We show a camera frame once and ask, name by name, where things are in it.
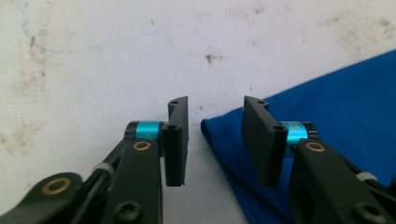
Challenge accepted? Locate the white table mat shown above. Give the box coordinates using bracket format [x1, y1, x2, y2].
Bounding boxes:
[0, 0, 396, 224]

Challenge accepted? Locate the blue t-shirt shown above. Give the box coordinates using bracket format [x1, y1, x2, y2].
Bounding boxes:
[200, 49, 396, 224]

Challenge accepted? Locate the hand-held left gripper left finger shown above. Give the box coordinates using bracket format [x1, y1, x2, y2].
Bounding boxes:
[124, 95, 191, 188]

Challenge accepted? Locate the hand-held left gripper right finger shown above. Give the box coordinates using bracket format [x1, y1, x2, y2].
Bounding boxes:
[241, 95, 319, 188]

